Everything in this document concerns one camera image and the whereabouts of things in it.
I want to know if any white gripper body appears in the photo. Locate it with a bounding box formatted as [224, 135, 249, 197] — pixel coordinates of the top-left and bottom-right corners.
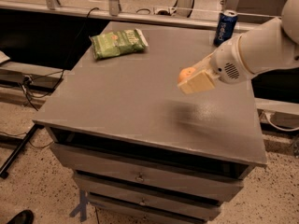
[210, 35, 254, 84]

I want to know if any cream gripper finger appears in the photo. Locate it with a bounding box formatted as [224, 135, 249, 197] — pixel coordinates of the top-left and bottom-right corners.
[178, 70, 215, 94]
[193, 54, 211, 69]

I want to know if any orange fruit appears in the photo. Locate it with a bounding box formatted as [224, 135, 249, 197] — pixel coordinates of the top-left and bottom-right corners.
[178, 67, 195, 82]

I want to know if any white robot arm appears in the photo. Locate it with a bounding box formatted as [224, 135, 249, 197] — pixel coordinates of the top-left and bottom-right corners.
[178, 0, 299, 94]

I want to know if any green jalapeno chip bag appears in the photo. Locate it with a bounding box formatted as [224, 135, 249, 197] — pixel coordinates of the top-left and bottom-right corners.
[90, 29, 149, 60]

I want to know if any blue pepsi can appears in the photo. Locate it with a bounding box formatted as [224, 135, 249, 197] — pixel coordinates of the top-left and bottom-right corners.
[213, 9, 238, 47]

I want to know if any grey drawer cabinet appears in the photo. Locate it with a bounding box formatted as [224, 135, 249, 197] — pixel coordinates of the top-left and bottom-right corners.
[32, 21, 269, 224]

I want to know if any top grey drawer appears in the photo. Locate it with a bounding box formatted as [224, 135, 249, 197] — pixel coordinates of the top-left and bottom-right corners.
[50, 143, 243, 202]

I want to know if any grey drawer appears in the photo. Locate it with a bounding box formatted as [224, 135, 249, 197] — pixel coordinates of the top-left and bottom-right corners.
[87, 193, 206, 224]
[50, 143, 243, 202]
[73, 173, 221, 220]

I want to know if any middle grey drawer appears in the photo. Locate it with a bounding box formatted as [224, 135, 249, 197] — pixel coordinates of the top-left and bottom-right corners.
[73, 173, 221, 220]

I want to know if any bottom grey drawer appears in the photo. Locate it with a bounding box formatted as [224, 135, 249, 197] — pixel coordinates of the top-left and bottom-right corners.
[87, 193, 206, 224]

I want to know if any black metal stand leg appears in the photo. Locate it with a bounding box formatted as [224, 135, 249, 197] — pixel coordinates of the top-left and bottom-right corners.
[0, 124, 42, 179]

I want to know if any black shoe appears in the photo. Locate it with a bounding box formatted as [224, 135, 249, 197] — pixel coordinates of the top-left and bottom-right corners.
[7, 210, 35, 224]

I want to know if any white cable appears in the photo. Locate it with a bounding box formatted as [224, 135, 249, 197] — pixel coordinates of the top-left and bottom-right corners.
[264, 111, 299, 133]

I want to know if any black cable bundle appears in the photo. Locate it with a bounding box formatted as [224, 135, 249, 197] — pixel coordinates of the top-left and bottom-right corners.
[17, 7, 100, 112]

